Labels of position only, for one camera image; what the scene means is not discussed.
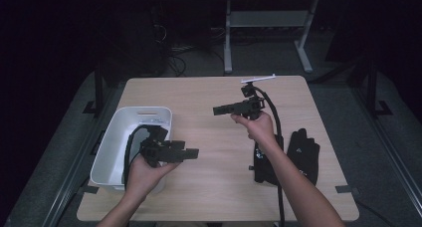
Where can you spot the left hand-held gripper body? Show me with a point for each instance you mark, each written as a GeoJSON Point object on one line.
{"type": "Point", "coordinates": [156, 150]}

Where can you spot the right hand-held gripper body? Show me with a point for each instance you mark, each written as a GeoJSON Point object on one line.
{"type": "Point", "coordinates": [252, 106]}

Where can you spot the white plastic bin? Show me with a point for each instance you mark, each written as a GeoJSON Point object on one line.
{"type": "Point", "coordinates": [111, 160]}

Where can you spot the black glove with light print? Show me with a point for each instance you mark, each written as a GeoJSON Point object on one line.
{"type": "Point", "coordinates": [262, 169]}

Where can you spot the black glove with triangle logo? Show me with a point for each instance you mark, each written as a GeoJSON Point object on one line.
{"type": "Point", "coordinates": [303, 154]}

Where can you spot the person's right hand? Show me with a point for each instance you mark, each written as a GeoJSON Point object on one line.
{"type": "Point", "coordinates": [262, 129]}

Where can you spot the person's left hand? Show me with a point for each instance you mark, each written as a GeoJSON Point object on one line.
{"type": "Point", "coordinates": [142, 179]}

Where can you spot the grey tape piece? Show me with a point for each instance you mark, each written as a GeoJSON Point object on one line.
{"type": "Point", "coordinates": [346, 189]}
{"type": "Point", "coordinates": [89, 189]}

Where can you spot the aluminium rail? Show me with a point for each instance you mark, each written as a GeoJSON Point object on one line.
{"type": "Point", "coordinates": [79, 157]}
{"type": "Point", "coordinates": [391, 154]}

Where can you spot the black metal post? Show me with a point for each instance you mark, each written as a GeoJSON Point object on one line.
{"type": "Point", "coordinates": [98, 87]}
{"type": "Point", "coordinates": [371, 87]}

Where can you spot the white metal desk frame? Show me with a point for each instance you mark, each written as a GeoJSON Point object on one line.
{"type": "Point", "coordinates": [267, 18]}

